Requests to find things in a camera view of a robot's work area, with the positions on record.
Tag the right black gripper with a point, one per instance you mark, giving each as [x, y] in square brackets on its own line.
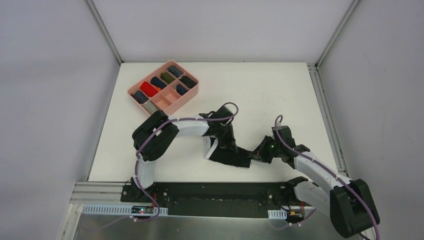
[262, 151]

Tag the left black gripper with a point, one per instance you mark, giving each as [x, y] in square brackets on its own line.
[226, 139]

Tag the black underwear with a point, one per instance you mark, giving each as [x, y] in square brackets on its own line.
[188, 81]
[237, 158]

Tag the grey underwear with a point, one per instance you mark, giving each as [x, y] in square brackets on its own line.
[150, 107]

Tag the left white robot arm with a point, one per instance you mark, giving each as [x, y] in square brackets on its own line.
[154, 136]

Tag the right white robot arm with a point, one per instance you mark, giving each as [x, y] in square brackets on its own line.
[348, 203]

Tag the black rolled underwear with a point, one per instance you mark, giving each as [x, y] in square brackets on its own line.
[188, 81]

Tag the small navy rolled underwear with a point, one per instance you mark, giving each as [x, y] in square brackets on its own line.
[181, 90]

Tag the striped rolled underwear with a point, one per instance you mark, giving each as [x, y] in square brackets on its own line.
[175, 71]

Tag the olive rolled underwear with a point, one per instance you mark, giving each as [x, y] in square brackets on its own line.
[167, 78]

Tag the red rolled underwear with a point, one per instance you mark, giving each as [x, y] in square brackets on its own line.
[148, 89]

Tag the dark blue rolled underwear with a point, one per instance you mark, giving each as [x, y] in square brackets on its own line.
[140, 97]

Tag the pink divided organizer tray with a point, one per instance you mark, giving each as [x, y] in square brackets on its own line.
[167, 88]

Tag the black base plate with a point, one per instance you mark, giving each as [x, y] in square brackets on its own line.
[225, 199]

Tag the aluminium frame rail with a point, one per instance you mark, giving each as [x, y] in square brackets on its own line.
[97, 192]

